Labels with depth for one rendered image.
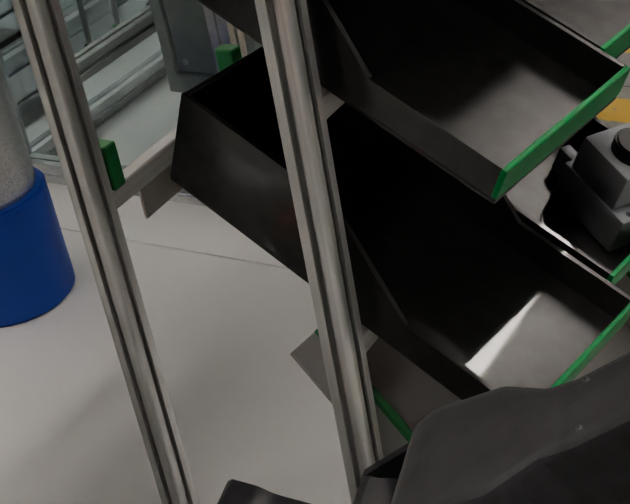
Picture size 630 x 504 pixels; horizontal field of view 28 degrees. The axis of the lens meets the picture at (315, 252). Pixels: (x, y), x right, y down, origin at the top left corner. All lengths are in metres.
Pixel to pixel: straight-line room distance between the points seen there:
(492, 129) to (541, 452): 0.28
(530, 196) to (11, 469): 0.68
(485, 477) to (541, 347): 0.34
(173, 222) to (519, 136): 1.06
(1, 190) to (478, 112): 0.90
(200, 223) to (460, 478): 1.25
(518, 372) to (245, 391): 0.63
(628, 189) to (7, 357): 0.88
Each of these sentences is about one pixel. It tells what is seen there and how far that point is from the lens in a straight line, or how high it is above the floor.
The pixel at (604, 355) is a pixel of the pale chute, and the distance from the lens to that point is 1.01.
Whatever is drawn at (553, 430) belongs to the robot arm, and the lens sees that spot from 0.46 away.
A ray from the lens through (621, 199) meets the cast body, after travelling 0.86.
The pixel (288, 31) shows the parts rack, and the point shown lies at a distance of 0.65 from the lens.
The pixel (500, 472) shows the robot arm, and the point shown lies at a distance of 0.45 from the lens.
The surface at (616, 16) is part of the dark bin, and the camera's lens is 0.83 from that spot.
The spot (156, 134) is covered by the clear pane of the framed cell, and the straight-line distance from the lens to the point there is 1.73.
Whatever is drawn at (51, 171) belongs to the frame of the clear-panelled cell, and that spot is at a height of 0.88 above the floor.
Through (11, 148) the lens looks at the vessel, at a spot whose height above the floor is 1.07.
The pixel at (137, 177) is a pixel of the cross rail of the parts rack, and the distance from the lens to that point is 0.83.
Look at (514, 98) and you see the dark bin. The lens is 0.72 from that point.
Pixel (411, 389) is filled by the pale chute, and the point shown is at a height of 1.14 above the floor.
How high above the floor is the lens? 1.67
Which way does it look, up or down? 31 degrees down
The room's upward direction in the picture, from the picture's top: 11 degrees counter-clockwise
